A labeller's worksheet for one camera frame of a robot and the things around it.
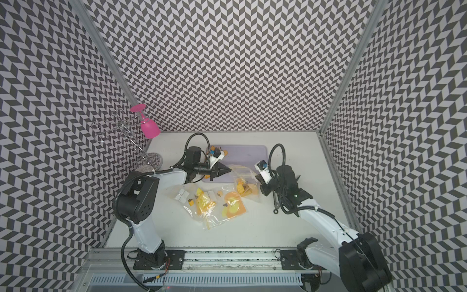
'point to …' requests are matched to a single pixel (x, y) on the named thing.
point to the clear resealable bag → (245, 180)
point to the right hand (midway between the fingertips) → (258, 178)
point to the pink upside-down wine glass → (149, 128)
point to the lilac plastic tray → (248, 156)
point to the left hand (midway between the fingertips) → (229, 170)
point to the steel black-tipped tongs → (276, 202)
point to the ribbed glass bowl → (146, 168)
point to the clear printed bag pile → (207, 203)
